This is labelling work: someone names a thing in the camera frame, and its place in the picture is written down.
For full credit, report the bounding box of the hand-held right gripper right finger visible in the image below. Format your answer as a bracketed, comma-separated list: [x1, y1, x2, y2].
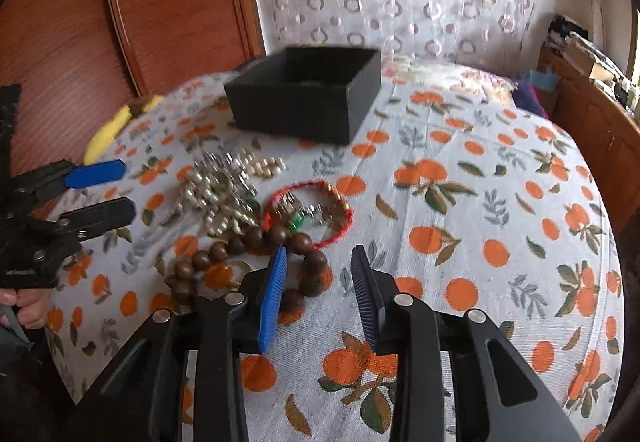
[350, 244, 586, 442]

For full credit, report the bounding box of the purple blanket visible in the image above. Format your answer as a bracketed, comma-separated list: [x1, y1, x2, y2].
[510, 80, 551, 115]

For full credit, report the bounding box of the brown wooden wardrobe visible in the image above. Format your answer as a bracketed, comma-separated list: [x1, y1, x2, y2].
[0, 0, 266, 183]

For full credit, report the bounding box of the person's left hand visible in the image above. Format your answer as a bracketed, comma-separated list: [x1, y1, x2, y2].
[0, 288, 52, 330]

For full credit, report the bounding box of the silver pearl bead necklace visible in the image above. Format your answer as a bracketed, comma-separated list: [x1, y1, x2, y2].
[175, 149, 288, 237]

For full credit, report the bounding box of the red string bracelet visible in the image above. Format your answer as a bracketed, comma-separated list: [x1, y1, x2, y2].
[262, 179, 355, 251]

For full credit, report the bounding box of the brown wooden bead bracelet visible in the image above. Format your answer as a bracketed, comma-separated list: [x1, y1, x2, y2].
[164, 225, 329, 317]

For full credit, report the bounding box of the yellow plush toy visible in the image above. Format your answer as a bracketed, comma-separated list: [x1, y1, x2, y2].
[83, 95, 165, 166]

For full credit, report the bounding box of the black jewelry box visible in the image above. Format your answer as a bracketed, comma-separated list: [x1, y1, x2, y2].
[223, 46, 383, 146]

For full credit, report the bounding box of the pile of clutter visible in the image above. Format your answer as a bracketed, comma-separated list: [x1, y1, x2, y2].
[547, 14, 640, 117]

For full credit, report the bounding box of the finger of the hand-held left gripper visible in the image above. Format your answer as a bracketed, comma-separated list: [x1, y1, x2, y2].
[27, 197, 137, 243]
[12, 160, 126, 203]

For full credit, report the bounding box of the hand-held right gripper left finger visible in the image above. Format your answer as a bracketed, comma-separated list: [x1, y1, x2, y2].
[65, 246, 289, 442]

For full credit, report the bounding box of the brown wooden cabinet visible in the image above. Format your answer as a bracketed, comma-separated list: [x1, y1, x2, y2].
[537, 46, 640, 233]

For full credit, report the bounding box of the floral quilt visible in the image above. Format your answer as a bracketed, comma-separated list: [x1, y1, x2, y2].
[380, 54, 518, 105]

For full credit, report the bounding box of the orange fruit print bedsheet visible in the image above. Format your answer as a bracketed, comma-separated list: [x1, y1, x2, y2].
[45, 59, 626, 442]

